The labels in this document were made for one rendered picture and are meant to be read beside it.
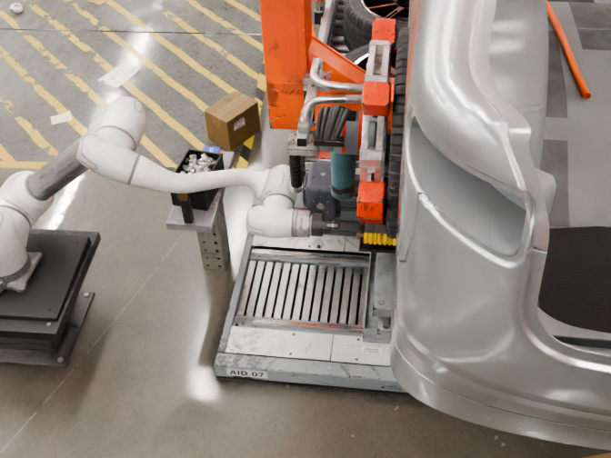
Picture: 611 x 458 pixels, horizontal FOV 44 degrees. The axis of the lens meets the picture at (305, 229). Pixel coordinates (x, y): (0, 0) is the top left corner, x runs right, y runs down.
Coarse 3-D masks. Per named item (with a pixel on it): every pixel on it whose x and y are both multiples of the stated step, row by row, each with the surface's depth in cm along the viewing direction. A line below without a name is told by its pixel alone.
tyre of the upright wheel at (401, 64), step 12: (408, 36) 222; (396, 60) 216; (396, 72) 214; (396, 84) 212; (396, 96) 212; (396, 108) 210; (396, 120) 210; (396, 132) 210; (396, 144) 211; (396, 156) 211; (396, 168) 213; (396, 180) 215; (396, 192) 216; (396, 204) 219; (396, 216) 223
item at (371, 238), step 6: (360, 234) 258; (366, 234) 256; (372, 234) 256; (378, 234) 256; (384, 234) 255; (366, 240) 257; (372, 240) 257; (378, 240) 256; (384, 240) 256; (390, 240) 255
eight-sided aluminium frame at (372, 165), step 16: (384, 48) 229; (368, 64) 223; (384, 64) 223; (368, 80) 217; (384, 80) 217; (368, 128) 218; (368, 160) 217; (384, 160) 266; (368, 176) 264; (384, 176) 265
